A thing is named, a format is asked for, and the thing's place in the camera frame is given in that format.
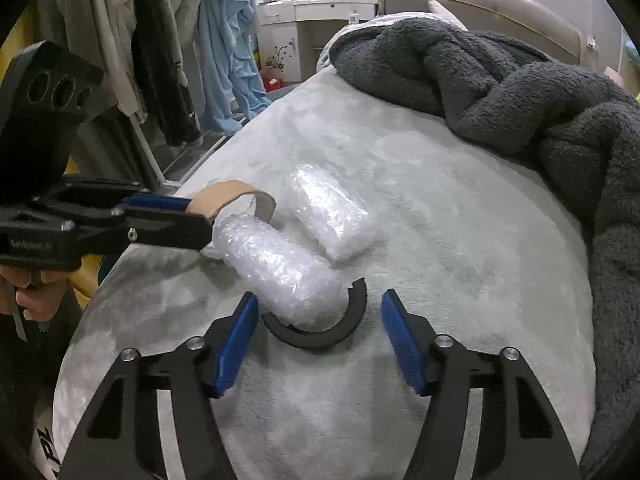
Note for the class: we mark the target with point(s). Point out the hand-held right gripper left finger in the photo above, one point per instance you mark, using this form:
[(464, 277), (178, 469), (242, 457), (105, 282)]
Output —
[(230, 350)]

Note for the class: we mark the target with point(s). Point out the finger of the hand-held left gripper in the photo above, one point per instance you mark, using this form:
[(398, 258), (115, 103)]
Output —
[(170, 230), (160, 204)]

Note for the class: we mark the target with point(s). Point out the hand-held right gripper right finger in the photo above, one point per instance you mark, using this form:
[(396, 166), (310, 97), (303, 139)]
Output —
[(405, 345)]

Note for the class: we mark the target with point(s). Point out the black curved plastic piece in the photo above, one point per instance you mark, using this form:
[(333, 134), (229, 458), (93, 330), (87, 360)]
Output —
[(320, 340)]

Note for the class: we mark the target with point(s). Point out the long bubble wrap roll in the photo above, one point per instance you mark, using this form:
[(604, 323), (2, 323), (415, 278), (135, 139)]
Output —
[(280, 270)]

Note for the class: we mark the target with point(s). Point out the person's left hand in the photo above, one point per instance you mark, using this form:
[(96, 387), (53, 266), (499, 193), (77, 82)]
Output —
[(35, 295)]

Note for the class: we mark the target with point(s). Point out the white clothes rack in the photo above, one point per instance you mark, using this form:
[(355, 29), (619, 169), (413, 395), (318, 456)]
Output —
[(152, 160)]

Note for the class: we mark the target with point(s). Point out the black hanging garment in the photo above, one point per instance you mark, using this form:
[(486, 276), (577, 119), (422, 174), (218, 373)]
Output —
[(165, 60)]

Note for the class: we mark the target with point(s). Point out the white shirt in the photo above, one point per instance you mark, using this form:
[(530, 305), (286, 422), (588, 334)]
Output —
[(125, 20)]

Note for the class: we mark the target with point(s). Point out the short bubble wrap bundle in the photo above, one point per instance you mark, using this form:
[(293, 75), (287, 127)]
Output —
[(325, 210)]

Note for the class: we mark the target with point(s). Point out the small red container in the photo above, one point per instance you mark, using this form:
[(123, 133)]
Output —
[(273, 83)]

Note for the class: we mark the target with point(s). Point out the light blue robe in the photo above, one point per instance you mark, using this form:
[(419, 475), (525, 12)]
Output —
[(225, 50)]

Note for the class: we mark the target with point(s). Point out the blue patterned duvet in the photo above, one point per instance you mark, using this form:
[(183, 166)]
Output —
[(327, 55)]

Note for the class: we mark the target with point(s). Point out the white dressing table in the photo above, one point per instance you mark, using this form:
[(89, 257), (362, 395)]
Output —
[(320, 10)]

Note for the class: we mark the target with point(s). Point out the dark grey fleece blanket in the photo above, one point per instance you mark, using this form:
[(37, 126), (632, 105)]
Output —
[(500, 95)]

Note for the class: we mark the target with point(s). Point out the white power strip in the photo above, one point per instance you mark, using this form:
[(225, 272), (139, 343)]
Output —
[(354, 17)]

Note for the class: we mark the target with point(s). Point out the white pillow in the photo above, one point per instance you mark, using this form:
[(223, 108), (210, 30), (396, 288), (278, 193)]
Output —
[(442, 10)]

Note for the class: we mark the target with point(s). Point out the grey padded headboard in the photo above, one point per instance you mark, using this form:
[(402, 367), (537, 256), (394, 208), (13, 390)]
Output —
[(500, 0)]

